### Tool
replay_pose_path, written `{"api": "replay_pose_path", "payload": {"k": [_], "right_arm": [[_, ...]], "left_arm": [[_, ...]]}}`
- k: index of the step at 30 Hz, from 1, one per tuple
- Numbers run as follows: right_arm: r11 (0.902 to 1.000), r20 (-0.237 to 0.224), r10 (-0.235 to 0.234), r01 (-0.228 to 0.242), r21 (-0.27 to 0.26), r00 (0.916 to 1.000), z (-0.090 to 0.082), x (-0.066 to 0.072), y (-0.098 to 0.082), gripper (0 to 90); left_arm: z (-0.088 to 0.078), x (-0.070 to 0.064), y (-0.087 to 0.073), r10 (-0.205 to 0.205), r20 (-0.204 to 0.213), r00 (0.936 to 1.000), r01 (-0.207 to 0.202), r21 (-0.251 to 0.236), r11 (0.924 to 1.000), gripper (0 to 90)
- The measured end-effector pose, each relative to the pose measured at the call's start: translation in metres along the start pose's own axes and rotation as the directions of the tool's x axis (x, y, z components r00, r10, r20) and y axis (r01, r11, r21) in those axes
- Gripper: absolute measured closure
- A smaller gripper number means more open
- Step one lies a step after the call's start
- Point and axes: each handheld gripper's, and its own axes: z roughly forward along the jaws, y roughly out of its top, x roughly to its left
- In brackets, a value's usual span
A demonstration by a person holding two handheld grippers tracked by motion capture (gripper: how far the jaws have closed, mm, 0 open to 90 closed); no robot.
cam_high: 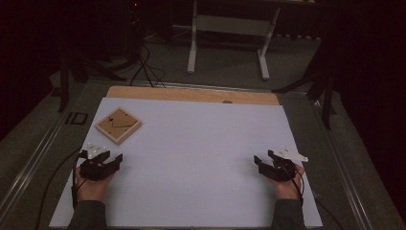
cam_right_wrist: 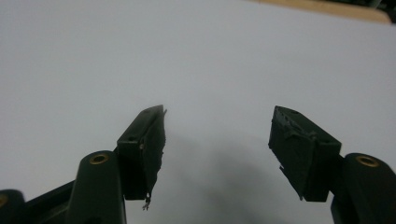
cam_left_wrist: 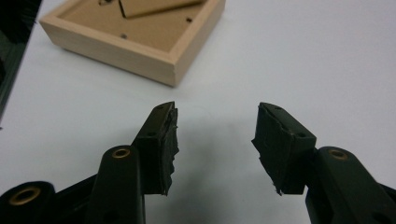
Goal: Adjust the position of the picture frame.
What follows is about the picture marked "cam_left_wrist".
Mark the wooden picture frame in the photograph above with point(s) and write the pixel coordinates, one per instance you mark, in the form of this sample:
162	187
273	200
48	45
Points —
124	59

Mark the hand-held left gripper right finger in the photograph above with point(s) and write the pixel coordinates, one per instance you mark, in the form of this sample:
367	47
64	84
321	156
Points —
281	149

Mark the white table sheet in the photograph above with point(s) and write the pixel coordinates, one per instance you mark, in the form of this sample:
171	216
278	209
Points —
264	62

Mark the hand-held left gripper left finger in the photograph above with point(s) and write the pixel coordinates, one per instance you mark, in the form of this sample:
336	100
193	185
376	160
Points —
155	149

